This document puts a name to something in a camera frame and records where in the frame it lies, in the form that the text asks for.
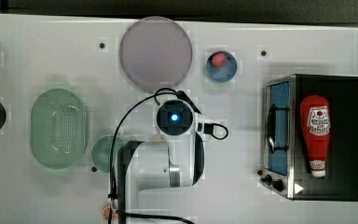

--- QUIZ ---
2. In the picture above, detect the green oval colander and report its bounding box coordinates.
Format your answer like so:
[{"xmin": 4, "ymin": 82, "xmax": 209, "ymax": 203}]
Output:
[{"xmin": 30, "ymin": 89, "xmax": 88, "ymax": 169}]

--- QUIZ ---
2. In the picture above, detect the blue small bowl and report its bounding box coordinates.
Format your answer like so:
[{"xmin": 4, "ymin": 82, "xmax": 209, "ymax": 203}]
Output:
[{"xmin": 205, "ymin": 51, "xmax": 238, "ymax": 83}]

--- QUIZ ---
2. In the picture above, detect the green measuring cup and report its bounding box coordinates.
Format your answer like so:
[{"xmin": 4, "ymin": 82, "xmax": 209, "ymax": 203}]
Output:
[{"xmin": 91, "ymin": 134, "xmax": 114, "ymax": 173}]

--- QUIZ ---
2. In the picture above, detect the red ketchup bottle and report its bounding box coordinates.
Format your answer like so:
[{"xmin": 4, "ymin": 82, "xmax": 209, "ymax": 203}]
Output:
[{"xmin": 300, "ymin": 95, "xmax": 331, "ymax": 178}]

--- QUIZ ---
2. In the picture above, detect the red strawberry toy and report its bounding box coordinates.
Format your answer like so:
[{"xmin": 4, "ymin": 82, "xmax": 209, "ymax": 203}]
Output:
[{"xmin": 211, "ymin": 52, "xmax": 227, "ymax": 68}]

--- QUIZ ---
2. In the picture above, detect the silver toaster oven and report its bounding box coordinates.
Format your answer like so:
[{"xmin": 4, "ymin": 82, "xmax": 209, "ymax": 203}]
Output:
[{"xmin": 258, "ymin": 75, "xmax": 358, "ymax": 202}]

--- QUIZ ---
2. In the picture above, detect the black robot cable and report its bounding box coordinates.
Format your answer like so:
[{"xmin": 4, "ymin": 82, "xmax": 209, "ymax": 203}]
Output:
[{"xmin": 106, "ymin": 87, "xmax": 197, "ymax": 224}]

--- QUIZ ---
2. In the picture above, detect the orange slice toy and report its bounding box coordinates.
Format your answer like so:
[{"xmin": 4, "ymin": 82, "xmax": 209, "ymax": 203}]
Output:
[{"xmin": 102, "ymin": 204, "xmax": 118, "ymax": 221}]

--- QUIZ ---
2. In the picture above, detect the grey round plate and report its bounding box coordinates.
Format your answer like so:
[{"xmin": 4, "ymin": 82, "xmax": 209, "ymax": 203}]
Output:
[{"xmin": 119, "ymin": 17, "xmax": 192, "ymax": 91}]

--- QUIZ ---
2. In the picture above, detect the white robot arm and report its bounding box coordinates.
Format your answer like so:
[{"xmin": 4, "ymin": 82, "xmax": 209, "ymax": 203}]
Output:
[{"xmin": 110, "ymin": 88, "xmax": 214, "ymax": 224}]

